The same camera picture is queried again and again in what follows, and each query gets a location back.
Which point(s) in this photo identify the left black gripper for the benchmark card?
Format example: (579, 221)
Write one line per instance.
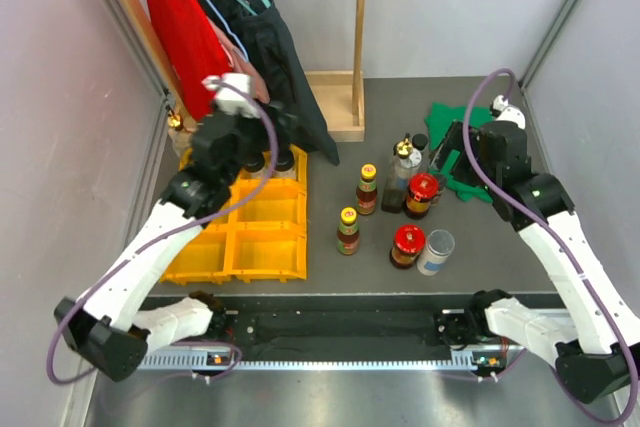
(282, 124)

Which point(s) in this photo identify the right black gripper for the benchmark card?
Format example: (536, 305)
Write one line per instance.
(453, 140)

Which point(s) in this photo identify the black lid spice shaker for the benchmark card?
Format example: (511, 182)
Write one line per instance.
(254, 167)
(285, 165)

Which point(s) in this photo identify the glass oil bottle gold spout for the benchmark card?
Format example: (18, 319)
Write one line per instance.
(179, 133)

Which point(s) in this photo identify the sauce bottle yellow cap front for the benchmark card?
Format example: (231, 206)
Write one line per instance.
(348, 234)

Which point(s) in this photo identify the sauce bottle yellow cap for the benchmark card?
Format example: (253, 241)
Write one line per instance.
(366, 192)
(348, 234)

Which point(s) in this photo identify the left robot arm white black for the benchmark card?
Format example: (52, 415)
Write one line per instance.
(233, 155)

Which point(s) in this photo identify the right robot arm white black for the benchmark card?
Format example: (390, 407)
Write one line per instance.
(597, 352)

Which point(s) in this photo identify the green cloth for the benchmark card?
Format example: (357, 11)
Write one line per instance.
(438, 121)

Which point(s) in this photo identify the small black cap bottle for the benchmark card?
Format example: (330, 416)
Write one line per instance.
(420, 142)

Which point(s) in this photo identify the small dark cap bottle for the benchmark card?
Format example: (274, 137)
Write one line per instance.
(442, 183)

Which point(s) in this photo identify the grey lid white shaker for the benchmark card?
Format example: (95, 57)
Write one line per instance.
(409, 166)

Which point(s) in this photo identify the red lid sauce jar rear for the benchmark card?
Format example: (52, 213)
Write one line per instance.
(421, 190)

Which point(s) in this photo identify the red lid sauce jar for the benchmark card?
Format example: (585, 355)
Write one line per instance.
(421, 190)
(408, 243)

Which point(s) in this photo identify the pink garment on hanger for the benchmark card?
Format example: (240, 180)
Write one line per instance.
(239, 65)

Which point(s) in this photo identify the wooden clothes rack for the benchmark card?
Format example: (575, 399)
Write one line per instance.
(339, 94)

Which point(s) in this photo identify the black garment on hanger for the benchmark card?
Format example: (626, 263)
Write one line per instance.
(265, 37)

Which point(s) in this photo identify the sauce bottle yellow cap rear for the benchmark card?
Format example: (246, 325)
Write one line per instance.
(366, 192)

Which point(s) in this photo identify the yellow plastic bin organizer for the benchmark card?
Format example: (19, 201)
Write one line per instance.
(266, 239)

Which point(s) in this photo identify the grey lid salt jar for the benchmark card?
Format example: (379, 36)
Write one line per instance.
(439, 245)

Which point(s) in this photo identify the red lid sauce jar front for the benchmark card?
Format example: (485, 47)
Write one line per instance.
(408, 243)

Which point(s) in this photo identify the red shirt on hanger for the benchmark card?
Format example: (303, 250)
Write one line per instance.
(192, 47)

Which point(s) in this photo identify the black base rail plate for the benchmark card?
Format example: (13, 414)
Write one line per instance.
(344, 327)

